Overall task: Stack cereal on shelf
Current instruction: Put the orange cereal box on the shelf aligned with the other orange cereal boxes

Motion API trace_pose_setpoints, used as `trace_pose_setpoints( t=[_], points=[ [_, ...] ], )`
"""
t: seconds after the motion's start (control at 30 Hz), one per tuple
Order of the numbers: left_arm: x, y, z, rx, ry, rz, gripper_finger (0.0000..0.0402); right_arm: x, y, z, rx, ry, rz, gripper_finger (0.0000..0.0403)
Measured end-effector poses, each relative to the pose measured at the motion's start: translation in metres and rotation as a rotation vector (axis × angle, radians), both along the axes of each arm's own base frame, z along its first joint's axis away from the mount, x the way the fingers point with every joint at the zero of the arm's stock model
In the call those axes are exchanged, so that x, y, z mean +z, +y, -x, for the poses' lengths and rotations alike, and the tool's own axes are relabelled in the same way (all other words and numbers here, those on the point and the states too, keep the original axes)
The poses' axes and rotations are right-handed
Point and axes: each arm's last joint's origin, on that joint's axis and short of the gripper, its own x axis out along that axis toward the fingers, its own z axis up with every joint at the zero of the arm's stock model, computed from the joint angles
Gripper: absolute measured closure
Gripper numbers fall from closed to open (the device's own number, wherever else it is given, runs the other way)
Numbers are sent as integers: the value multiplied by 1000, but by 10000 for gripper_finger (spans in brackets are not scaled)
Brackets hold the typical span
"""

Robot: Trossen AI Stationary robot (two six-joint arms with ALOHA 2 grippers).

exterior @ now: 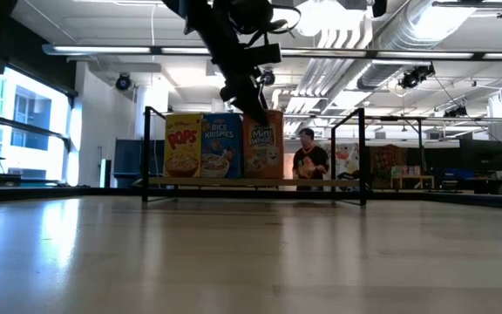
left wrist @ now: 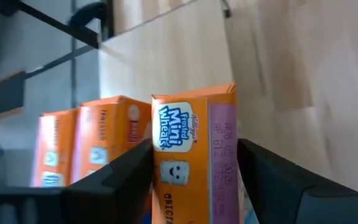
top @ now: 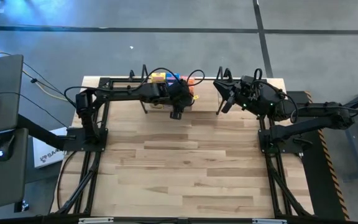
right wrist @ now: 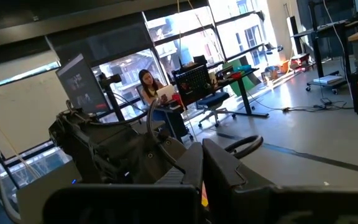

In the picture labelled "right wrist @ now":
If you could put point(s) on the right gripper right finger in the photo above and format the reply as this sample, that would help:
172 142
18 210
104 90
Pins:
244 202

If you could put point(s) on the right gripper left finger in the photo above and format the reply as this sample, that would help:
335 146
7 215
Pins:
166 205

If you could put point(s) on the orange Mini Wheats cereal box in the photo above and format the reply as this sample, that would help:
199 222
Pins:
205 194

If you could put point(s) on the black monitor stand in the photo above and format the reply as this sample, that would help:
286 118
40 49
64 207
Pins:
113 99

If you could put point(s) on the person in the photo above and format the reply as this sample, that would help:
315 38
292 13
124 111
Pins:
149 90

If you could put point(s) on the white laptop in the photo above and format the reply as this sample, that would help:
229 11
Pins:
166 93

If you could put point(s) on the white floor scrap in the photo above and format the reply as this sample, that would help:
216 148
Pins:
326 183

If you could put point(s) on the black computer monitor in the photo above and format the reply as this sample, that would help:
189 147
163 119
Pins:
82 87

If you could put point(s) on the black perforated panel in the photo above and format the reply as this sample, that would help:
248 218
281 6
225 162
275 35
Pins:
193 82

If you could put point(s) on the blue office chair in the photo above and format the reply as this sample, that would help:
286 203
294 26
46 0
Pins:
213 99

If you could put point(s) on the grey desk panel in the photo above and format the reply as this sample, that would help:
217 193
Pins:
48 199

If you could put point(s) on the black standing desk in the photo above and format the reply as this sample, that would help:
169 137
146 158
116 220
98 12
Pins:
244 93

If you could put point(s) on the green board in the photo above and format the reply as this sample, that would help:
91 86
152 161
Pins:
247 84

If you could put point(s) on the low rolling cart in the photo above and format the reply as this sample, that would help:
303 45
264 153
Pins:
328 80

